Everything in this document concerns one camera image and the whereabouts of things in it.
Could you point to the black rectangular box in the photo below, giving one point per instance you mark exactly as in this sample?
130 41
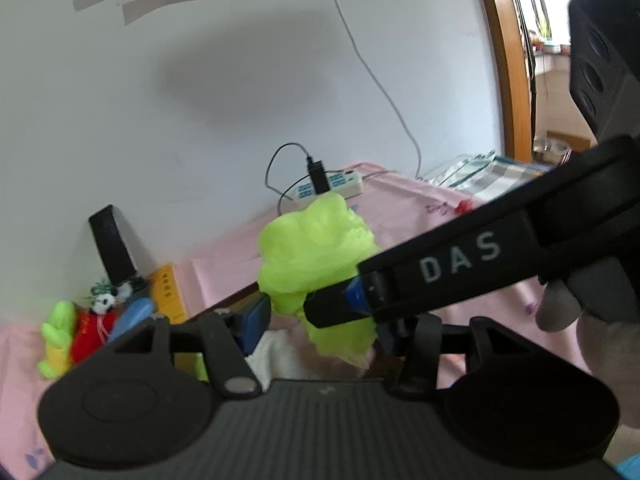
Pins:
112 245

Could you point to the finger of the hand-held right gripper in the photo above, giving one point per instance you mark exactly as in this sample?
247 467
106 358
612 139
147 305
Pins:
330 310

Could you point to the glass jar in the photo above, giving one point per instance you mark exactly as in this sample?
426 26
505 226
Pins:
550 147

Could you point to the person's right hand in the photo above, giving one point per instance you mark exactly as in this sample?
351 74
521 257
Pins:
605 360

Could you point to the white power strip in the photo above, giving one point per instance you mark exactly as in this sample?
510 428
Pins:
345 182

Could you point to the green and red plush toy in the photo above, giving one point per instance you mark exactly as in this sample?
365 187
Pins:
57 325

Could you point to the yellow box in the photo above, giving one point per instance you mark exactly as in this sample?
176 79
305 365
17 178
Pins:
167 290

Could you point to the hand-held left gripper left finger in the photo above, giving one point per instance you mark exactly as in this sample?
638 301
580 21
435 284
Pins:
252 320

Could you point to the black charger adapter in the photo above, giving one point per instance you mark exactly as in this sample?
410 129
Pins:
318 177

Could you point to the small panda plush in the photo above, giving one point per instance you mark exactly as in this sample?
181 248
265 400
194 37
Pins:
104 302

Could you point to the red knit sock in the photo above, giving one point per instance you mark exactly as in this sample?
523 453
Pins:
465 206

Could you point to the light blue towel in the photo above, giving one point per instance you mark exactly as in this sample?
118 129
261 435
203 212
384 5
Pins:
630 467

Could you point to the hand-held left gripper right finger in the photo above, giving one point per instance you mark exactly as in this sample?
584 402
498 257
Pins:
387 337

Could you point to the silver foil bag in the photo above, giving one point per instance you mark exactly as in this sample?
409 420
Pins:
460 167

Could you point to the wooden door frame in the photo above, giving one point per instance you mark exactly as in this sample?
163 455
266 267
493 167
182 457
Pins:
510 85

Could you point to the plaid blanket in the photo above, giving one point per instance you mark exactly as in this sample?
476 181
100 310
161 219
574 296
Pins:
505 175

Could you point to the white towel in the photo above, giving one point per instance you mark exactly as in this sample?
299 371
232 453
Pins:
275 360

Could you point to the neon yellow fluffy cloth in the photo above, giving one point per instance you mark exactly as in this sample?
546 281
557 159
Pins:
300 245

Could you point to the green cloth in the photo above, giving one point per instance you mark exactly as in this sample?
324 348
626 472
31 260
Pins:
192 367

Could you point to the pink printed bed sheet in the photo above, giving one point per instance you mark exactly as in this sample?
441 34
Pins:
410 220

